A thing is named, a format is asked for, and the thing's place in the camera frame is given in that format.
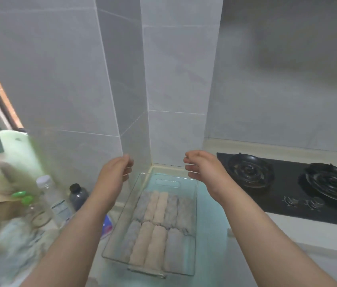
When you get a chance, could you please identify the person's right forearm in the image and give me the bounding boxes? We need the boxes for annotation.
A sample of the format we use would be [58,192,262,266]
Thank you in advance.
[216,182,337,287]

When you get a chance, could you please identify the green clip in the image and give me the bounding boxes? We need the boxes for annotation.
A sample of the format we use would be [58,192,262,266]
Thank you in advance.
[11,191,34,205]

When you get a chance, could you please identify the person's right hand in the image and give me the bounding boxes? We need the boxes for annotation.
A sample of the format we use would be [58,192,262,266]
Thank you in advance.
[183,150,238,204]

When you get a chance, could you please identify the black stove burner grate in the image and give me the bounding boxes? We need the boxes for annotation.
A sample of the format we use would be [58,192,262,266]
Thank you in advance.
[304,163,337,205]
[227,153,275,190]

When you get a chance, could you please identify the clear white-capped plastic bottle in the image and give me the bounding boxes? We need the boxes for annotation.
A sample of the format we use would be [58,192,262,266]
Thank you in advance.
[36,175,72,229]

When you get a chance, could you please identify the person's left forearm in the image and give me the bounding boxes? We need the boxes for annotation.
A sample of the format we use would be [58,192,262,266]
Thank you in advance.
[20,188,118,287]

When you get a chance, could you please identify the clear glass jar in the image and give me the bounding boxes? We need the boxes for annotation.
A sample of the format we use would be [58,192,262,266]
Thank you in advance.
[22,197,54,229]

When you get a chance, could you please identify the black glass gas stove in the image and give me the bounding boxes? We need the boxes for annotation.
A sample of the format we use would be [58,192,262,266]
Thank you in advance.
[216,152,337,229]

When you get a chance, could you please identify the light green cutting board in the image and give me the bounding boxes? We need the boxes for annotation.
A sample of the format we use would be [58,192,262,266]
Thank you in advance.
[0,130,45,184]

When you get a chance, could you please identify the person's left hand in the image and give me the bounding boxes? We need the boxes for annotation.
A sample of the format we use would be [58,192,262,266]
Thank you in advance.
[95,154,134,207]

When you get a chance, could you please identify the clear plastic storage bin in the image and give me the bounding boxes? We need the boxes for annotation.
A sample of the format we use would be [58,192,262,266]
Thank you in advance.
[101,172,199,280]

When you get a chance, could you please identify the dark bottle with black cap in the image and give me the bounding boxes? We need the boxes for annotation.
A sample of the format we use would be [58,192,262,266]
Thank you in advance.
[68,184,90,212]

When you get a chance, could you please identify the rolled grey and beige towels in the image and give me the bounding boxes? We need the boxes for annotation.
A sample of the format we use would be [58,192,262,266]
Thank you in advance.
[118,191,196,274]

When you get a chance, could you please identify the blue and white packet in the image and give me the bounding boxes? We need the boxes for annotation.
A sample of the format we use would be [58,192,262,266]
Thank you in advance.
[100,213,114,240]

